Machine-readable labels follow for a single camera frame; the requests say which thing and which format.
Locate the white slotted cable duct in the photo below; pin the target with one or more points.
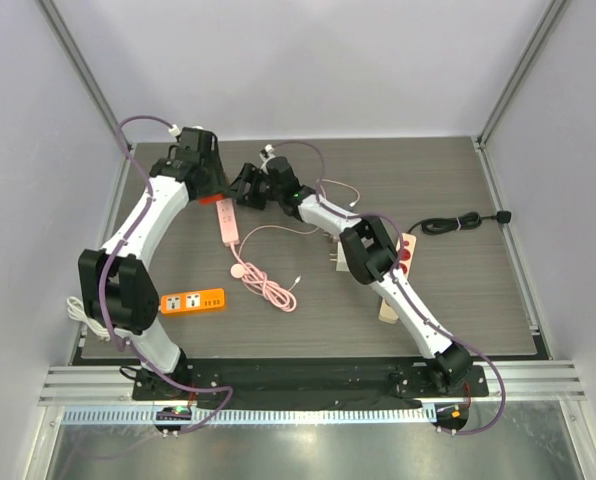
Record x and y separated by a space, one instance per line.
248 415

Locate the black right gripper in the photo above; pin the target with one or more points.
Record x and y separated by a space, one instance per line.
257 185

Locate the red orange block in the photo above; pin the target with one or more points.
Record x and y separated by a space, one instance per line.
213 200

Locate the orange power strip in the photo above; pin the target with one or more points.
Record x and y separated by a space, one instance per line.
193 302

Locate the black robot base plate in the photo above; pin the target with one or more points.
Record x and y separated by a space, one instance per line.
311 385

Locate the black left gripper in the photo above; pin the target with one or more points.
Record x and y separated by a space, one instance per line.
218 184

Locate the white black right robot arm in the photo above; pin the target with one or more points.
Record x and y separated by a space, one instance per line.
373 259

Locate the white cube socket adapter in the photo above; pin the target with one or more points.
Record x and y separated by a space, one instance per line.
337 255

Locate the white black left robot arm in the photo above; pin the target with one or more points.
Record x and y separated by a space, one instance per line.
116 286

